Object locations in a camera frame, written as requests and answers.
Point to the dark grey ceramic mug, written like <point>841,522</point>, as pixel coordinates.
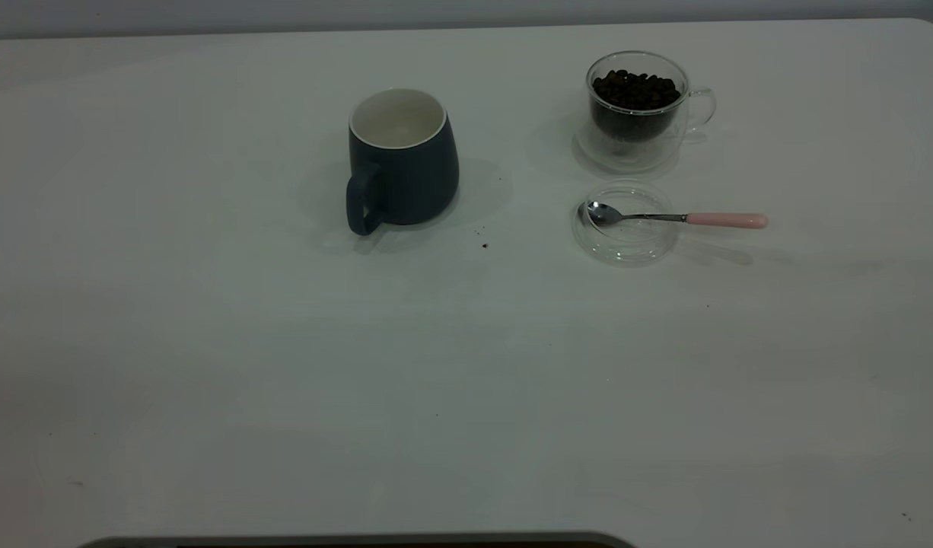
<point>413,179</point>

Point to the pile of coffee beans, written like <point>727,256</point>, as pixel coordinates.
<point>635,95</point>

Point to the clear glass saucer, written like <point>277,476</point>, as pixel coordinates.
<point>626,243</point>

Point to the clear double-wall glass cup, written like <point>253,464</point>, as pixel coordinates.
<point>634,151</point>

